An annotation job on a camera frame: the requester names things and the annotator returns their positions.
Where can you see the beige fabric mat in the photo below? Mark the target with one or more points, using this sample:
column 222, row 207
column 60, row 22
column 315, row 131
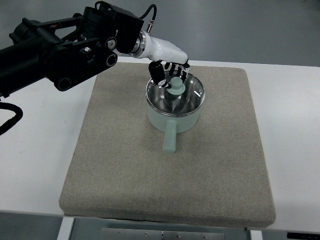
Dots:
column 124, row 168

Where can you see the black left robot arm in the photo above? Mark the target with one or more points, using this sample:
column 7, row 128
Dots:
column 67, row 51

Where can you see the metal plate under table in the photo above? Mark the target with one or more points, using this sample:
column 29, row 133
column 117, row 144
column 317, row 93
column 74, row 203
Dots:
column 143, row 234

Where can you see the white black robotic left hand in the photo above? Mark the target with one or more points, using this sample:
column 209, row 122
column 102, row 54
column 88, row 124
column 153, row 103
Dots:
column 164, row 55

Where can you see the glass lid with green knob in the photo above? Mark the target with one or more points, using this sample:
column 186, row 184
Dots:
column 176, row 105

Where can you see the mint green saucepan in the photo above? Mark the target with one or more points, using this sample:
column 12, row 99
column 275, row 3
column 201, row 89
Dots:
column 172, row 125

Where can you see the white table leg frame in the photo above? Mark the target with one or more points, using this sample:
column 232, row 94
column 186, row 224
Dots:
column 66, row 228

